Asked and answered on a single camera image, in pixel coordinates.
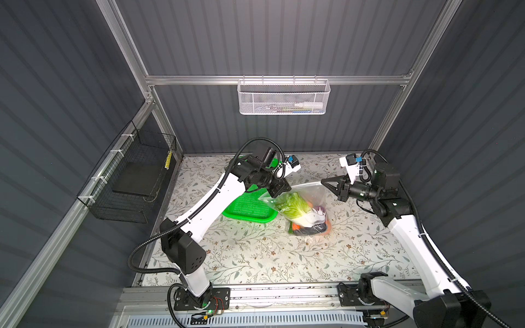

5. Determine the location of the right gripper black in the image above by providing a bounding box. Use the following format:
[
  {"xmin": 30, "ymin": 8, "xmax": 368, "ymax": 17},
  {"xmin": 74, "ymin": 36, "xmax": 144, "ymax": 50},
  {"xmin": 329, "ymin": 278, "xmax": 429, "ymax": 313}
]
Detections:
[{"xmin": 321, "ymin": 174, "xmax": 379, "ymax": 204}]

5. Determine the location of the napa cabbage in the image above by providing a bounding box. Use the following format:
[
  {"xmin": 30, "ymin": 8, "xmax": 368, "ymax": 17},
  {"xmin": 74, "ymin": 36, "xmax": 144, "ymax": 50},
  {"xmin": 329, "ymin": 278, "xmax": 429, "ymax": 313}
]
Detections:
[{"xmin": 273, "ymin": 192, "xmax": 325, "ymax": 227}]

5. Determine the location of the clear zip top bag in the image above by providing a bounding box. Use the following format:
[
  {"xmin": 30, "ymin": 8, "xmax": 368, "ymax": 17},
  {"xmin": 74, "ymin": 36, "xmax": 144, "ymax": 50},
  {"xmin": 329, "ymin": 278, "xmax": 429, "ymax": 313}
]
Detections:
[{"xmin": 258, "ymin": 182, "xmax": 331, "ymax": 236}]

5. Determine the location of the green plastic basket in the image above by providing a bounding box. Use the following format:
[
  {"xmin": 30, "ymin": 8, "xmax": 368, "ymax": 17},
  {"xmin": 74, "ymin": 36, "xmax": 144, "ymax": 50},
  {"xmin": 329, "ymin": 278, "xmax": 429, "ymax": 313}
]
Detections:
[{"xmin": 222, "ymin": 184, "xmax": 278, "ymax": 224}]

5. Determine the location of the red tomato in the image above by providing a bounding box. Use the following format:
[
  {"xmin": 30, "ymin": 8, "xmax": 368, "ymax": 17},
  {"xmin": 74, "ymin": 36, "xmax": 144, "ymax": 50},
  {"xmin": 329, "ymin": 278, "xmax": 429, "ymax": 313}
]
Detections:
[{"xmin": 324, "ymin": 221, "xmax": 332, "ymax": 233}]

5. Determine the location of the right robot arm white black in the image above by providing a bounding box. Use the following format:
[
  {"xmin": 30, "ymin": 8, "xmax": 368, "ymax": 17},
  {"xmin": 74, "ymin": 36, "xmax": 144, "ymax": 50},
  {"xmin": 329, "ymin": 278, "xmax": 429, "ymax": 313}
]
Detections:
[{"xmin": 321, "ymin": 156, "xmax": 491, "ymax": 327}]

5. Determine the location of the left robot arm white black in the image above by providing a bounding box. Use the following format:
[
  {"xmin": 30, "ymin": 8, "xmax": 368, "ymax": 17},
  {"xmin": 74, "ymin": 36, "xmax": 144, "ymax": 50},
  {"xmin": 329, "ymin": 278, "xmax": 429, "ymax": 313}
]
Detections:
[{"xmin": 160, "ymin": 147, "xmax": 300, "ymax": 298}]

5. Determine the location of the white marker in basket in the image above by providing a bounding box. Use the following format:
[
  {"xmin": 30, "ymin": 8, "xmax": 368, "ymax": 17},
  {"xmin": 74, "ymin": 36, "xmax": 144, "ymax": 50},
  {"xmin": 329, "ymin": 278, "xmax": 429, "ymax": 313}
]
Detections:
[{"xmin": 294, "ymin": 102, "xmax": 324, "ymax": 110}]

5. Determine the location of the black pad in basket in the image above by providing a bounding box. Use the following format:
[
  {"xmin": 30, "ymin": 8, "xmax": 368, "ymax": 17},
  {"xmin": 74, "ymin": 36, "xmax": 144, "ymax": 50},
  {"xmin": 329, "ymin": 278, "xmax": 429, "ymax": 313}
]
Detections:
[{"xmin": 112, "ymin": 162, "xmax": 161, "ymax": 197}]

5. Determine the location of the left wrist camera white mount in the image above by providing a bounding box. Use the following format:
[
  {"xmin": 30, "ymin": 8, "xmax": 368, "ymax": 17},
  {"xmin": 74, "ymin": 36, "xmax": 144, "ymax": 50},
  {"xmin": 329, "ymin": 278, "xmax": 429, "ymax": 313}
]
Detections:
[{"xmin": 274, "ymin": 155, "xmax": 301, "ymax": 179}]

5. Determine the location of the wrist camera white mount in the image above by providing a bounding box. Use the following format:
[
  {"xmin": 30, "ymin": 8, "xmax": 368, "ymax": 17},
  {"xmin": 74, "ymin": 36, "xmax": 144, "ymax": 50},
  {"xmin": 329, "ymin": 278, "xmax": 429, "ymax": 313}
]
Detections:
[
  {"xmin": 274, "ymin": 155, "xmax": 301, "ymax": 179},
  {"xmin": 339, "ymin": 153, "xmax": 364, "ymax": 185}
]

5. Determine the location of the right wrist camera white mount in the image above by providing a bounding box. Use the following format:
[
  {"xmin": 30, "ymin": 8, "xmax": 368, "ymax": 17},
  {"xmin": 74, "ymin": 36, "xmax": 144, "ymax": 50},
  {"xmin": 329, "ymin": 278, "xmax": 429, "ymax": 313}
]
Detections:
[{"xmin": 339, "ymin": 153, "xmax": 364, "ymax": 185}]

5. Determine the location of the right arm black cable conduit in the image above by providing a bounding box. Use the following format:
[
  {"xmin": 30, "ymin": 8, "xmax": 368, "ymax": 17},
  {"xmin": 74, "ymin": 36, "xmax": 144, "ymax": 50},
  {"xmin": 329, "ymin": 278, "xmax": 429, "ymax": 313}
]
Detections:
[{"xmin": 358, "ymin": 149, "xmax": 511, "ymax": 328}]

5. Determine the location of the white wire wall basket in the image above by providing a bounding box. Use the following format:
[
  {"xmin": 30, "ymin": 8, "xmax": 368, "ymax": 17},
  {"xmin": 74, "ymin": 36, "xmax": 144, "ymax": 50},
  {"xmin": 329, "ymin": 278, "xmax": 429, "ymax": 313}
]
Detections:
[{"xmin": 237, "ymin": 77, "xmax": 331, "ymax": 116}]

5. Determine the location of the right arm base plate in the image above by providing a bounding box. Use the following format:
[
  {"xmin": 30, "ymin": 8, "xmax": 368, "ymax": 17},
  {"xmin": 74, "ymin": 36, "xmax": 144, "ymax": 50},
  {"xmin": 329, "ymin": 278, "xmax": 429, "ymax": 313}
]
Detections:
[{"xmin": 336, "ymin": 282, "xmax": 387, "ymax": 308}]

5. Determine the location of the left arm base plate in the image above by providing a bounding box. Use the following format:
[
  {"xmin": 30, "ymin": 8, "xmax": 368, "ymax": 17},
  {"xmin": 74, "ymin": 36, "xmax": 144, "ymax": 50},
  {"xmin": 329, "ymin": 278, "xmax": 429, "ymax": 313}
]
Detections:
[{"xmin": 174, "ymin": 287, "xmax": 231, "ymax": 311}]

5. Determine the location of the white vented cable duct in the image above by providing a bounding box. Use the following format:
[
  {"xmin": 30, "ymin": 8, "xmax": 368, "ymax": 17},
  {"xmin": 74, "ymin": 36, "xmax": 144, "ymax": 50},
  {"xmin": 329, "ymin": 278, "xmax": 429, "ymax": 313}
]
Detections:
[{"xmin": 122, "ymin": 310, "xmax": 368, "ymax": 328}]

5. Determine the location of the black wire wall basket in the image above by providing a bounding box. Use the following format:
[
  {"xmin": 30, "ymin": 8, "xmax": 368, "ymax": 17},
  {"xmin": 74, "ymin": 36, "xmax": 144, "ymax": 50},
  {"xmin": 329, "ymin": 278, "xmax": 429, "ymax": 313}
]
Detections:
[{"xmin": 77, "ymin": 123, "xmax": 177, "ymax": 224}]

